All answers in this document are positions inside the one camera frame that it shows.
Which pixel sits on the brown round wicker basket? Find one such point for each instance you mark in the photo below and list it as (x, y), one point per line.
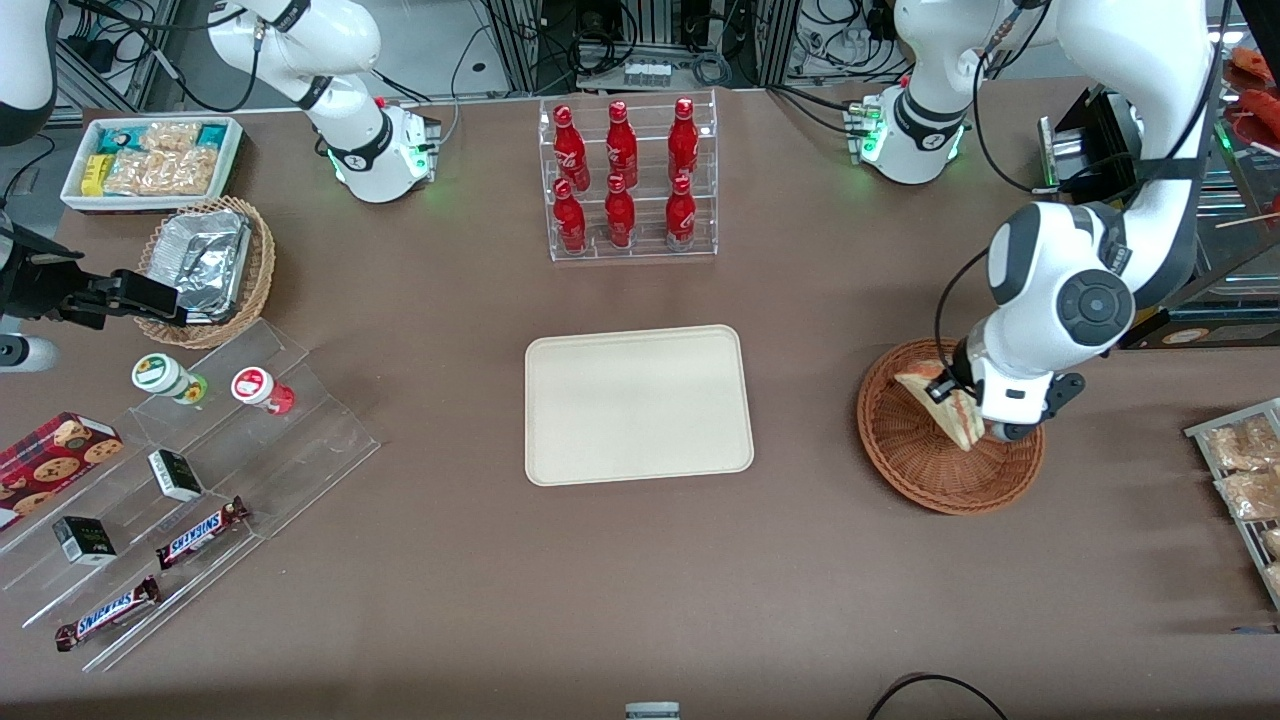
(900, 450)

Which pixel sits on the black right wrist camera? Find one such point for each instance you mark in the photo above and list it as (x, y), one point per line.
(145, 295)

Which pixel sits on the black hot food display case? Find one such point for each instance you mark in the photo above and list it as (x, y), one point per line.
(1230, 325)

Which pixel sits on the clear acrylic stepped stand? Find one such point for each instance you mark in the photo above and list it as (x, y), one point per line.
(300, 450)

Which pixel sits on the red lid cup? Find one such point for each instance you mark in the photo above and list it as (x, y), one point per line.
(255, 387)

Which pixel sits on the small clear cracker bag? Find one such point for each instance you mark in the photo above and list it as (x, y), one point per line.
(170, 135)

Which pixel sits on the light wicker basket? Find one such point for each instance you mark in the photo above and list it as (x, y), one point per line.
(262, 270)

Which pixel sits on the clear acrylic bottle rack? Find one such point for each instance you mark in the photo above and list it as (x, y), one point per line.
(645, 255)

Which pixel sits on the aluminium foil tray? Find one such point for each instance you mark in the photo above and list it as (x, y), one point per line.
(205, 255)

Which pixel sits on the red sausage on skewer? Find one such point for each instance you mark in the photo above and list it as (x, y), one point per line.
(1255, 62)
(1262, 110)

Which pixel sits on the teal snack pack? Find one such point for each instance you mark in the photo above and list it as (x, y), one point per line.
(118, 138)

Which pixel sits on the beige rectangular tray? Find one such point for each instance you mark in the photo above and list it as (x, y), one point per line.
(637, 405)

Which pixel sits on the clear bag of pastries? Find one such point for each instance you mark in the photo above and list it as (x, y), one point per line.
(1245, 445)
(1250, 495)

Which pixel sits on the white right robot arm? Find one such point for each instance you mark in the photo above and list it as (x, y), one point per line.
(330, 40)

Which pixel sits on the green lid cup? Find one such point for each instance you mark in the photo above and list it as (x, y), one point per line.
(160, 375)

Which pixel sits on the red plaid cookie box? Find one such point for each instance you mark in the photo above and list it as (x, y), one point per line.
(50, 465)

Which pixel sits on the white power strip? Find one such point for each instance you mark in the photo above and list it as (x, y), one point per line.
(647, 73)

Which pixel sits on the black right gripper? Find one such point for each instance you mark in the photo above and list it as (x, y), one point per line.
(32, 283)

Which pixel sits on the snickers bar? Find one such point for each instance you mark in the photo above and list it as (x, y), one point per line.
(200, 533)
(105, 613)

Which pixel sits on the large clear cracker bag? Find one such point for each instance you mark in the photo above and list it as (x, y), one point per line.
(160, 172)

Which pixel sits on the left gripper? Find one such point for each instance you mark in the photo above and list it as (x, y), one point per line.
(962, 360)

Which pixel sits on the triangular sandwich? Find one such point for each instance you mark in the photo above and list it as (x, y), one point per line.
(960, 425)

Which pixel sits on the yellow snack pack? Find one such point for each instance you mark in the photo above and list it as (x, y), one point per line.
(93, 175)

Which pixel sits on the red cola bottle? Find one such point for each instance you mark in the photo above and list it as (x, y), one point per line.
(570, 222)
(621, 145)
(568, 150)
(681, 218)
(683, 140)
(620, 218)

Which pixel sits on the small black box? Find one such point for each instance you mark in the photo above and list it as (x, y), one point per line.
(85, 540)
(175, 475)

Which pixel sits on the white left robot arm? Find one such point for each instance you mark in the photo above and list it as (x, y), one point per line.
(1130, 60)

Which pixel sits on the small grey object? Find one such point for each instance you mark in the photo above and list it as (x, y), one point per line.
(652, 712)

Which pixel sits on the white rectangular snack bin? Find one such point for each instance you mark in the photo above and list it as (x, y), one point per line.
(75, 200)

